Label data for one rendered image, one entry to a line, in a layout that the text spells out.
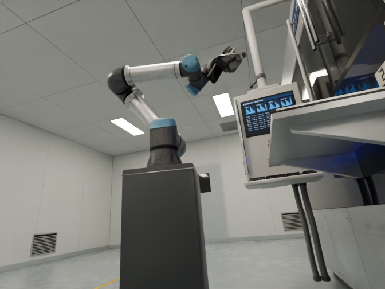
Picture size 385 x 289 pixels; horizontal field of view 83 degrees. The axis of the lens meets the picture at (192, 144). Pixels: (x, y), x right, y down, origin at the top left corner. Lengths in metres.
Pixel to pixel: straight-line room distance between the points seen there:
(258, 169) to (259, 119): 0.39
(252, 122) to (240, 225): 4.69
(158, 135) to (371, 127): 0.69
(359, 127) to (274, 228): 5.50
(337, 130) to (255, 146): 0.99
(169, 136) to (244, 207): 5.43
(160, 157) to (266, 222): 5.48
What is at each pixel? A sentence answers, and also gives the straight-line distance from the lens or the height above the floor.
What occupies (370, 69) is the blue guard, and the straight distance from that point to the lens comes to 1.09.
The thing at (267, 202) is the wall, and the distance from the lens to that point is 6.18.
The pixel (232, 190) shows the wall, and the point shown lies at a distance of 6.26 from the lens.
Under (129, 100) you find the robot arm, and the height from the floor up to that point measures 1.22.
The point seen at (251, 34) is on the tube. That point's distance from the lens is 2.30.
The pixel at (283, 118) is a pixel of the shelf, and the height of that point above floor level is 0.86.
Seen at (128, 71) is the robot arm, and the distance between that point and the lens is 1.12.
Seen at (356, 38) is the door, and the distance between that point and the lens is 1.19.
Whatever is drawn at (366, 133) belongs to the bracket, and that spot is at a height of 0.80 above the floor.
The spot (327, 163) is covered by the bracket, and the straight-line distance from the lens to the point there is 1.27.
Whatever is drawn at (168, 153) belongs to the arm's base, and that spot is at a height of 0.85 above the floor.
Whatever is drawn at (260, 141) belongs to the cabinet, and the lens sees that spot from 1.71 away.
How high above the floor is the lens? 0.60
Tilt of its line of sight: 19 degrees up
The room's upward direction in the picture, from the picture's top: 5 degrees counter-clockwise
